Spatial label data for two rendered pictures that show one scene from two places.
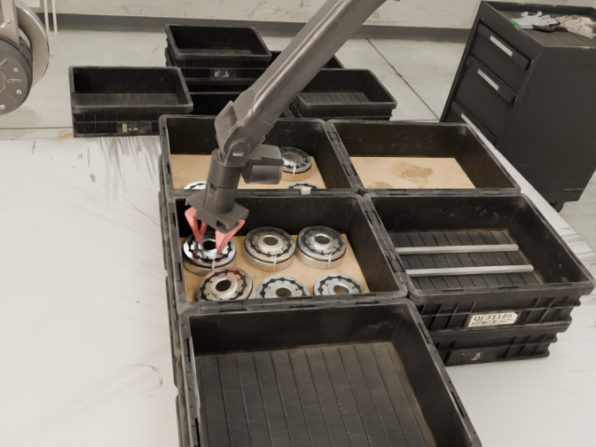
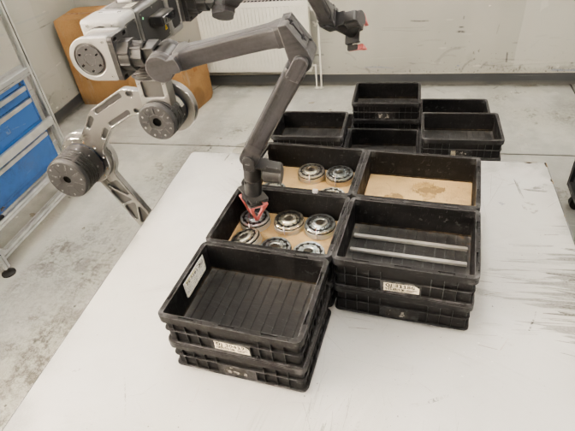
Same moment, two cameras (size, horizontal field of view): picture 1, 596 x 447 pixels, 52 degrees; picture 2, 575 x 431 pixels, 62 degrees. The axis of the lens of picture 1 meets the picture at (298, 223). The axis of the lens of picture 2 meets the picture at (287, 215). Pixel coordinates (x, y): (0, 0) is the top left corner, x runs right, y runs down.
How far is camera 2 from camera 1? 83 cm
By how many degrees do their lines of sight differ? 33
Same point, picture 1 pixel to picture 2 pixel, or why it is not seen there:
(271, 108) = (258, 140)
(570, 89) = not seen: outside the picture
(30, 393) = (159, 274)
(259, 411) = (228, 300)
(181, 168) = not seen: hidden behind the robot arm
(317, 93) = (452, 131)
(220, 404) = (212, 292)
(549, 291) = (435, 274)
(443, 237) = (414, 233)
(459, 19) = not seen: outside the picture
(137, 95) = (322, 129)
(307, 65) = (269, 117)
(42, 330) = (179, 247)
